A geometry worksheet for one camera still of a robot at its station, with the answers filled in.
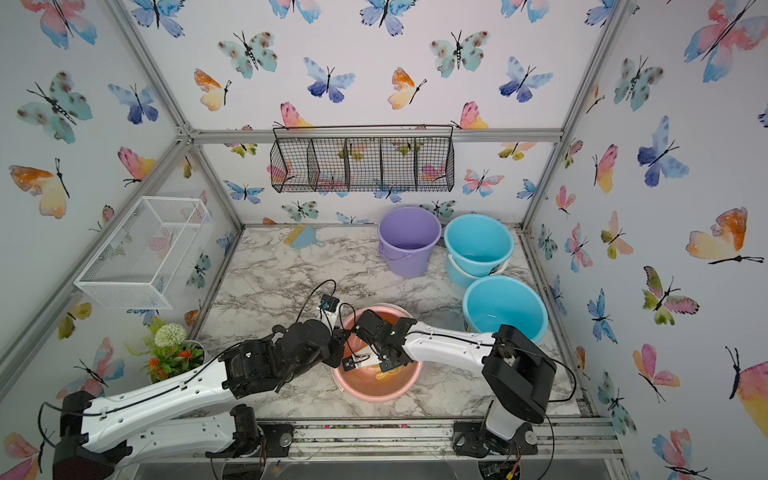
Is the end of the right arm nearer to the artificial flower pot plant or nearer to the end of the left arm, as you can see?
the end of the left arm

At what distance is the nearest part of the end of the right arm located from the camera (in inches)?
23.3

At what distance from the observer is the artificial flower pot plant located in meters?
0.70

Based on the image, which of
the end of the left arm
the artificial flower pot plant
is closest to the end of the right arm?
the end of the left arm

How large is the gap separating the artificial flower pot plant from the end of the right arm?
0.43 meters
